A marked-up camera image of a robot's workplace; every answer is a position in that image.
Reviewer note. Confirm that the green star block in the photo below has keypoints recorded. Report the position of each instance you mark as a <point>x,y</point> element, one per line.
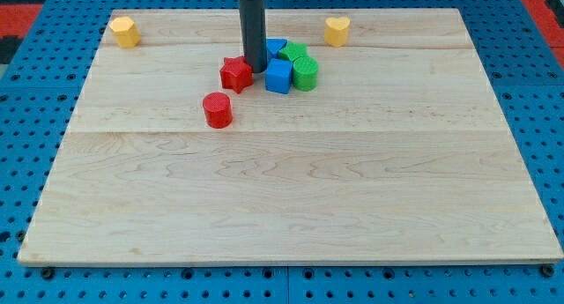
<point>292,51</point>

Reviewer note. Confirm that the blue cube block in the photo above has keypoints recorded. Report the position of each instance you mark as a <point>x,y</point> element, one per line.
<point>278,76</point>

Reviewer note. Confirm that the green cylinder block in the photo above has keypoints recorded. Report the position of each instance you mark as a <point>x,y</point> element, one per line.
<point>305,71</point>

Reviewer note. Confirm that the red cylinder block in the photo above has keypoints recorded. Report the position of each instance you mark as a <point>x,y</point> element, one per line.
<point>217,110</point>

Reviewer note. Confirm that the blue rounded triangle block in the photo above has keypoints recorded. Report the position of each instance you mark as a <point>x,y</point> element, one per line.
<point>274,45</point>

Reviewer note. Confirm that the yellow heart block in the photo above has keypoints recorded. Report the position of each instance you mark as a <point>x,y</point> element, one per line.
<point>336,31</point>

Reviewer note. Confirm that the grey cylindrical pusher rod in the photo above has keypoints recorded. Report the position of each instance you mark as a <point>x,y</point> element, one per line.
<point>253,33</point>

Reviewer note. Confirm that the red star block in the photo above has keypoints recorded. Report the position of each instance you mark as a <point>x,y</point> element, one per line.
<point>236,74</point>

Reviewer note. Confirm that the yellow hexagon block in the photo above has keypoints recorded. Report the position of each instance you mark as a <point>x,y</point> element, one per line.
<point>125,32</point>

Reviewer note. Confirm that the light wooden board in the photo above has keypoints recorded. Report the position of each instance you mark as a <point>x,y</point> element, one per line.
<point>400,156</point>

